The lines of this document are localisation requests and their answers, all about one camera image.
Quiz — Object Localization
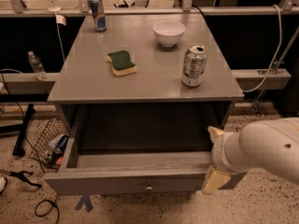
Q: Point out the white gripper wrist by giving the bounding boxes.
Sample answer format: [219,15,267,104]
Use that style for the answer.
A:
[201,126,249,195]

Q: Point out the grey top drawer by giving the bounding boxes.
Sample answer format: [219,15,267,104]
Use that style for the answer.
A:
[43,104,249,197]

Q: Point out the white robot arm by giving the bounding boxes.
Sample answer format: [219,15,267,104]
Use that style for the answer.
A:
[201,118,299,194]

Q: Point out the grey drawer cabinet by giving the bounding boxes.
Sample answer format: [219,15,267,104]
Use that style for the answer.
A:
[47,13,245,201]

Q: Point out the green white soda can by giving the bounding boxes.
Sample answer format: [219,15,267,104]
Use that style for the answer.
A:
[181,44,208,88]

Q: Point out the green yellow sponge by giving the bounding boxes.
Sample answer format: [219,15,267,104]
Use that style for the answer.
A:
[107,50,137,77]

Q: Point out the white bowl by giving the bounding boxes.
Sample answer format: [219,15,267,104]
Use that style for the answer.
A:
[152,21,185,47]

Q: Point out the blue white packet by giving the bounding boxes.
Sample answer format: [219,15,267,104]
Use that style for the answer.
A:
[47,133,69,154]

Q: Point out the orange ball in basket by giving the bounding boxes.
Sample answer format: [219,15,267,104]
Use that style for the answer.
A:
[55,157,64,166]

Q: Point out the blue silver energy drink can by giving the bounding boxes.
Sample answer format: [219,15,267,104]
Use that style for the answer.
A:
[90,0,107,33]

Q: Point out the black bar on floor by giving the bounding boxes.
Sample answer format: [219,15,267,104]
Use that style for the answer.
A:
[12,104,35,157]

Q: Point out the clear plastic water bottle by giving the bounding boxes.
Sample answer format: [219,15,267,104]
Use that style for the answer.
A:
[27,51,47,81]

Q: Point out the wire basket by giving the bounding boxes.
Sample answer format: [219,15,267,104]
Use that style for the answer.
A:
[29,118,69,173]

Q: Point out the white cable right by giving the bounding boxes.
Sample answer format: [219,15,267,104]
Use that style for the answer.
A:
[242,3,284,93]

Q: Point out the black floor cable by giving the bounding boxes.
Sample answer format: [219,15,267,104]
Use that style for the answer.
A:
[0,72,64,224]

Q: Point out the white lamp with cable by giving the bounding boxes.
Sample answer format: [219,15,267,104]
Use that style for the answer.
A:
[47,0,66,62]

